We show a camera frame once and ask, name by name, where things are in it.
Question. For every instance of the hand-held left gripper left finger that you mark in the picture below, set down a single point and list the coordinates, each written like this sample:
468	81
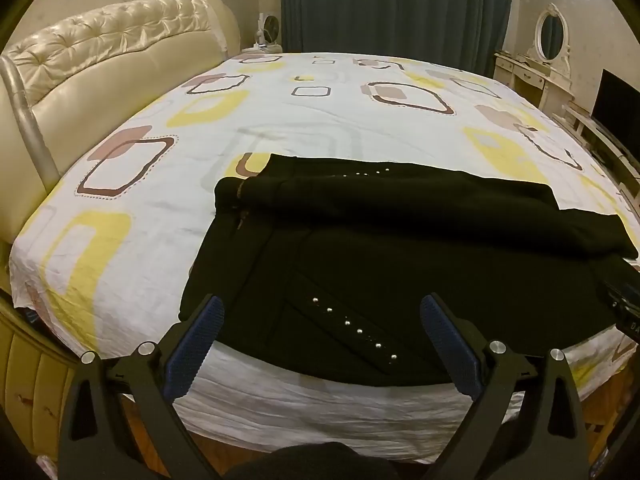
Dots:
200	340

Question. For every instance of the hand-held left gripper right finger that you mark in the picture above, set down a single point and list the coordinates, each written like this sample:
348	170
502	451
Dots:
445	340

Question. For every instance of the black studded pants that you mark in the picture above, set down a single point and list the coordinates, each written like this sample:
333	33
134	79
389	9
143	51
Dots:
350	240

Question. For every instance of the cream television stand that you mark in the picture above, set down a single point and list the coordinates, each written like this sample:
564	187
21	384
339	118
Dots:
600	145

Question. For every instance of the black television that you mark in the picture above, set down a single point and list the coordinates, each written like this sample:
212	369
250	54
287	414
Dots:
617	105

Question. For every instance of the round bed with patterned sheet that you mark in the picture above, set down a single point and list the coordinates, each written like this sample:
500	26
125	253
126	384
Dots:
300	120

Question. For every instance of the cream vanity table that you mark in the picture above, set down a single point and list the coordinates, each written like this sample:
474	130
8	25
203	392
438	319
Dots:
530	80

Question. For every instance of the oval vanity mirror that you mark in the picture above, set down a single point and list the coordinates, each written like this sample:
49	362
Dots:
550	35

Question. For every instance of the cream tufted headboard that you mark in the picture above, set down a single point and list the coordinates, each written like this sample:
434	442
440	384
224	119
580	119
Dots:
100	75

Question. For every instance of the small desk fan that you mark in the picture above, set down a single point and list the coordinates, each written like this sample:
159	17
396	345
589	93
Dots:
267	32

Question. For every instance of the teal curtain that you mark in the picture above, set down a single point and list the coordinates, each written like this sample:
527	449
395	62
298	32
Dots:
390	5

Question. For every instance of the cream leather bed frame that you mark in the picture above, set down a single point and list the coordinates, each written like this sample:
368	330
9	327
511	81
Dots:
25	380

